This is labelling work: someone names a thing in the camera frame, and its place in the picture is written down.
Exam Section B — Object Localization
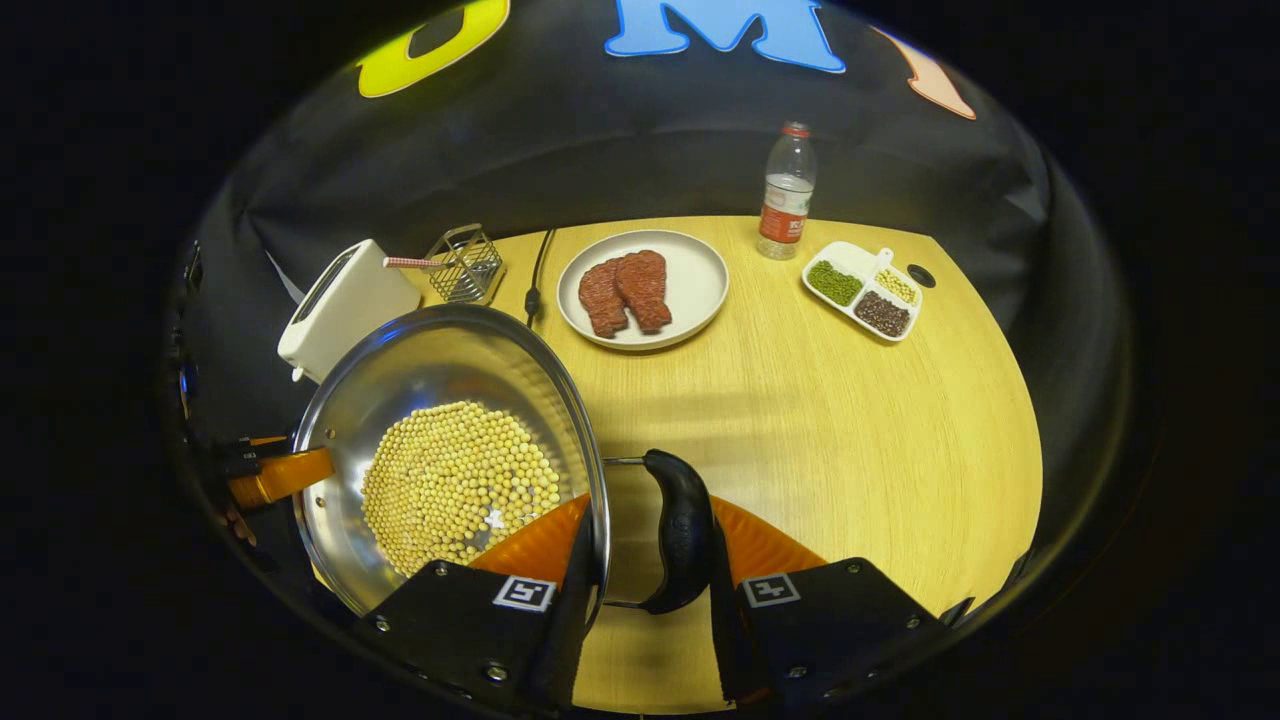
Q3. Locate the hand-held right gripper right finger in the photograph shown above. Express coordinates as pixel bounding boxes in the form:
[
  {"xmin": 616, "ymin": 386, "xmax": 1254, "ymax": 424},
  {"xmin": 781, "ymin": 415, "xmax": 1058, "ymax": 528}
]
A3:
[{"xmin": 708, "ymin": 495, "xmax": 946, "ymax": 706}]

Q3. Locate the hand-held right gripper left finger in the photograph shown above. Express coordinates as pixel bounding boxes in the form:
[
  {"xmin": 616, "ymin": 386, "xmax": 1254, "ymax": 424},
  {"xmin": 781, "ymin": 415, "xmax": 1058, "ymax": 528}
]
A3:
[{"xmin": 352, "ymin": 493, "xmax": 601, "ymax": 713}]

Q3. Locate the steel pot with black handles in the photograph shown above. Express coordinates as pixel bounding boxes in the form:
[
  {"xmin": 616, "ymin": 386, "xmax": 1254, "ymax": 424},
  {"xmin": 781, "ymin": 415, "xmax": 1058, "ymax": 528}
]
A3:
[{"xmin": 290, "ymin": 303, "xmax": 717, "ymax": 618}]

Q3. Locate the pile of yellow soybeans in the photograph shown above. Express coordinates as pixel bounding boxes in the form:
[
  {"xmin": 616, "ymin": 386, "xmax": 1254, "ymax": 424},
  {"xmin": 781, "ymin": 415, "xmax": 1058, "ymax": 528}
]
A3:
[{"xmin": 361, "ymin": 401, "xmax": 563, "ymax": 578}]

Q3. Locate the white toaster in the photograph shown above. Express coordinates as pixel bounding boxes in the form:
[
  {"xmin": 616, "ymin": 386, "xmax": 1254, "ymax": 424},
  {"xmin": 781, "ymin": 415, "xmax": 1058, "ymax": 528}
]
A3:
[{"xmin": 277, "ymin": 238, "xmax": 423, "ymax": 385}]

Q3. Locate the heap of dark red beans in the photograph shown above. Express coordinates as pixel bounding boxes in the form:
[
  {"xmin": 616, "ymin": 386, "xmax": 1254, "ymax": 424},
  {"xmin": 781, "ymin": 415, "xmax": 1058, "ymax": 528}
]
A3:
[{"xmin": 855, "ymin": 290, "xmax": 912, "ymax": 337}]

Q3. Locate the heap of green mung beans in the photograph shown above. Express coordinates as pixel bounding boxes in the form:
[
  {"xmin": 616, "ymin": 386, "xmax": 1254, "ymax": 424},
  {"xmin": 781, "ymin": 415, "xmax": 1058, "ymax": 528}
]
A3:
[{"xmin": 808, "ymin": 260, "xmax": 863, "ymax": 306}]

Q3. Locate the brown meat steak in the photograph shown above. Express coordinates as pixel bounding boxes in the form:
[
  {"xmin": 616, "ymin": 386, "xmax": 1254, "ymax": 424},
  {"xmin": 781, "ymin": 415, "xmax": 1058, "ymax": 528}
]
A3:
[
  {"xmin": 614, "ymin": 250, "xmax": 674, "ymax": 334},
  {"xmin": 578, "ymin": 257, "xmax": 631, "ymax": 339}
]

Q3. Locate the white round plate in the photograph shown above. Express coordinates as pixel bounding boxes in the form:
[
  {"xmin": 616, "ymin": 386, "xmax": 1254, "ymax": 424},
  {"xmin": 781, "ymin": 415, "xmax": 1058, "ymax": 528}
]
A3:
[{"xmin": 556, "ymin": 229, "xmax": 730, "ymax": 352}]

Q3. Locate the white divided dish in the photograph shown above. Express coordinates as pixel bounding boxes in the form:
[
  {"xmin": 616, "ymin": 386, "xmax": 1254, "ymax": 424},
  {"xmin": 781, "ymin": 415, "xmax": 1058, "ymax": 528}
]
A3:
[{"xmin": 801, "ymin": 240, "xmax": 924, "ymax": 343}]

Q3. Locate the clear plastic water bottle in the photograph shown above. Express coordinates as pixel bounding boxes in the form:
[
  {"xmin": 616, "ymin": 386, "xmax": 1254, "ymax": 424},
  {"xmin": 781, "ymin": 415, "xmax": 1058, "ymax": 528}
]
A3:
[{"xmin": 756, "ymin": 122, "xmax": 818, "ymax": 261}]

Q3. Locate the small wire basket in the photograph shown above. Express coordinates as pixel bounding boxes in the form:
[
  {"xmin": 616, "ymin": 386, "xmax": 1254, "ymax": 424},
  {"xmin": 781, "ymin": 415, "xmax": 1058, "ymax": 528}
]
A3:
[{"xmin": 425, "ymin": 223, "xmax": 506, "ymax": 306}]

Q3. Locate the black power cable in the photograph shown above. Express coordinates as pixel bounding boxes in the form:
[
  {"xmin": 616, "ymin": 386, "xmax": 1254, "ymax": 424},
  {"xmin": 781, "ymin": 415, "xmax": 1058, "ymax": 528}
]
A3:
[{"xmin": 524, "ymin": 228, "xmax": 557, "ymax": 329}]

